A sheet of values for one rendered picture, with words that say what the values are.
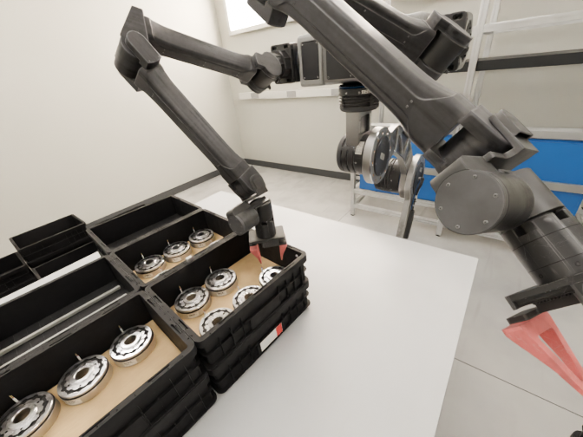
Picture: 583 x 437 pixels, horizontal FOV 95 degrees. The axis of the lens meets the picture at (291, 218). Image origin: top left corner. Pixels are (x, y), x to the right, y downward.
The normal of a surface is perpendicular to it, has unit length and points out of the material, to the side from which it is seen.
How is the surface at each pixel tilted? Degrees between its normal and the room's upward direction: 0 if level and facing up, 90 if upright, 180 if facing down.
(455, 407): 0
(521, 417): 0
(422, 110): 87
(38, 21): 90
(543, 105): 90
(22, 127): 90
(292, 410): 0
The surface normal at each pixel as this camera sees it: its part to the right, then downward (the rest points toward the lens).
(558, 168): -0.60, 0.45
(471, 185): -0.86, 0.03
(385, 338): -0.10, -0.87
